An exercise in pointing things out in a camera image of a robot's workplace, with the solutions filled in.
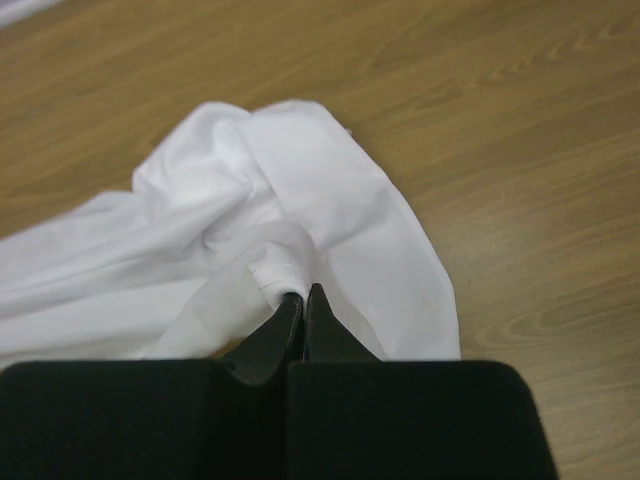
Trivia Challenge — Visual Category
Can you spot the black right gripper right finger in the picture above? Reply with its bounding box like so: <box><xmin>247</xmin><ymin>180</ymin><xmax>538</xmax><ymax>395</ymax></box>
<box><xmin>287</xmin><ymin>285</ymin><xmax>558</xmax><ymax>479</ymax></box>

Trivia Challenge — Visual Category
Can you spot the white t shirt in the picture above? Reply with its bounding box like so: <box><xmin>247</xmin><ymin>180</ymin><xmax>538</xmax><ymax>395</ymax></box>
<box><xmin>1</xmin><ymin>101</ymin><xmax>460</xmax><ymax>366</ymax></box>

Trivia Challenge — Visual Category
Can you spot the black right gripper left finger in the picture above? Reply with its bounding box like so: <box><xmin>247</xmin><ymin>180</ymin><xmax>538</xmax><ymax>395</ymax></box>
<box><xmin>1</xmin><ymin>294</ymin><xmax>303</xmax><ymax>479</ymax></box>

